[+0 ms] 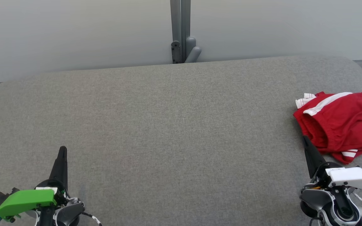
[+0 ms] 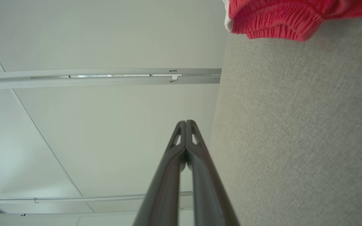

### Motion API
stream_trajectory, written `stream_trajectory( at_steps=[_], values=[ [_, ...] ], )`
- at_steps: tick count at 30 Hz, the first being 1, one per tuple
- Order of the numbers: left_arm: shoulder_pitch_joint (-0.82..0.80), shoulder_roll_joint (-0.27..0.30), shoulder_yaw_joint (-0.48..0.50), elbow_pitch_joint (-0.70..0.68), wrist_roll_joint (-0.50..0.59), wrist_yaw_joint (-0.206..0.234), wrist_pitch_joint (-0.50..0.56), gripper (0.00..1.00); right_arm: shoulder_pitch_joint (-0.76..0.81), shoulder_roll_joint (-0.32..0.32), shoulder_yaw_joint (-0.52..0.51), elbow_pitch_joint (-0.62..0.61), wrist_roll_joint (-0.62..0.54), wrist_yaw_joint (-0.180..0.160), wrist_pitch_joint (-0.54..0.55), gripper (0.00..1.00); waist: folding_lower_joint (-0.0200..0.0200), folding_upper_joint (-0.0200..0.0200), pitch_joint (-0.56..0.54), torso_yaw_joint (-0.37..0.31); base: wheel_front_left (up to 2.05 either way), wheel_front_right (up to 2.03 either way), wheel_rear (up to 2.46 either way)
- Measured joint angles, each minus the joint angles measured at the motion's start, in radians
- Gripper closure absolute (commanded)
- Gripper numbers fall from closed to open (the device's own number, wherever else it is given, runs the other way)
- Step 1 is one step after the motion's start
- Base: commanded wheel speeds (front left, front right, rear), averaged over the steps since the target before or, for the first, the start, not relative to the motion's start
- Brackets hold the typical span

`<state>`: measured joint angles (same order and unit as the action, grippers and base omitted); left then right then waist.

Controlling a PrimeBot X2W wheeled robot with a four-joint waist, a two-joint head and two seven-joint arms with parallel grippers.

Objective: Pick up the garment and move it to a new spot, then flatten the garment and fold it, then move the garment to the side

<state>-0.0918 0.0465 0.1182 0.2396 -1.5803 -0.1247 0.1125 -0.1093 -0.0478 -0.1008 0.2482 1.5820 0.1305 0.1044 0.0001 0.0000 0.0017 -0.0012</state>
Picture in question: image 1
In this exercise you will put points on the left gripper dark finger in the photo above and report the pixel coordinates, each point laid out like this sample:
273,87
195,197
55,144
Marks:
64,169
57,169

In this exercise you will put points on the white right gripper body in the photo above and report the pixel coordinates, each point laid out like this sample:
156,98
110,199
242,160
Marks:
355,178

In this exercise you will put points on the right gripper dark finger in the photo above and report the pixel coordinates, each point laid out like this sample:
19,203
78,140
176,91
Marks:
310,162
317,160

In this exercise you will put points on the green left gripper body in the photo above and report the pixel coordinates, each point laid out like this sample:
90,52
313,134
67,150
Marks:
27,201

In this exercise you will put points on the red shirt with white trim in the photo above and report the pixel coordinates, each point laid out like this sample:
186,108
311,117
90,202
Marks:
347,159

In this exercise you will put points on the red shorts with white stripes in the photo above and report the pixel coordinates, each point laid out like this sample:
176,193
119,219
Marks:
350,125

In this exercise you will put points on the dark grey hinge plate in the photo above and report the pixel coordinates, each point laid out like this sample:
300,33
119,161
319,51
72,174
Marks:
176,51

